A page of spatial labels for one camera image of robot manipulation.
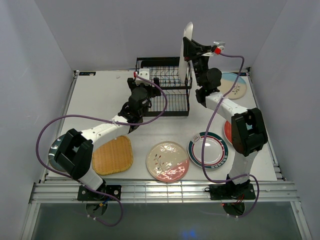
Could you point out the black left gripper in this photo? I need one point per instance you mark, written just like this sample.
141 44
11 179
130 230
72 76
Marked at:
153 92

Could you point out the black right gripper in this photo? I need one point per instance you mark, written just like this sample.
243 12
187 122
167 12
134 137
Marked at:
192 49

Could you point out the white rectangular plate black rim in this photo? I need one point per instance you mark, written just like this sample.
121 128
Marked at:
183 65

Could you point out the woven bamboo square tray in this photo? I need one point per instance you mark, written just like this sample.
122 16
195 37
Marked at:
113 157

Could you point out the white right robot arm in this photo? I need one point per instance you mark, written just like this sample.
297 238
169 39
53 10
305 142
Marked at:
248 129

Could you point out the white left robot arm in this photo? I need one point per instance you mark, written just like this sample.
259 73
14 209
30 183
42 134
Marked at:
73 150

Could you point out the cream plate blue top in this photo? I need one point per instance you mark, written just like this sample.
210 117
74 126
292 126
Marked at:
227 80

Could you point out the cream pink floral plate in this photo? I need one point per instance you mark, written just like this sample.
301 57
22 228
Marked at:
167 162

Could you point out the red plate blue flower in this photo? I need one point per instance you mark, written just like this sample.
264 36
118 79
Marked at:
227 129

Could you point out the white plate green red rim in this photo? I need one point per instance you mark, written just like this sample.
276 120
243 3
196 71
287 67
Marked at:
216 151

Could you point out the dark teal round plate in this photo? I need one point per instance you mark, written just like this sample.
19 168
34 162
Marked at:
52 151

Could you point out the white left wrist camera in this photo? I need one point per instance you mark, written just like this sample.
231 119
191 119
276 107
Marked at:
141 75

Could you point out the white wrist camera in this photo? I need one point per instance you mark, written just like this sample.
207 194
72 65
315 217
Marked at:
216 49
141 75

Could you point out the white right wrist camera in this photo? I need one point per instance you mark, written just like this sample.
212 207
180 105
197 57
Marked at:
216 49

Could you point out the black wire dish rack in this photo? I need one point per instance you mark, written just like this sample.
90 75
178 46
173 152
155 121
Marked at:
177 90

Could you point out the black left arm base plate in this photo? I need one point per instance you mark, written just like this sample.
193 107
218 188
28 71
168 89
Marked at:
107 192

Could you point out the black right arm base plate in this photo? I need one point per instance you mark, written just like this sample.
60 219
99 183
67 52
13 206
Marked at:
223 192

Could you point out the aluminium front frame rail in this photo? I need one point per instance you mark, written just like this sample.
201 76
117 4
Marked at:
144 192

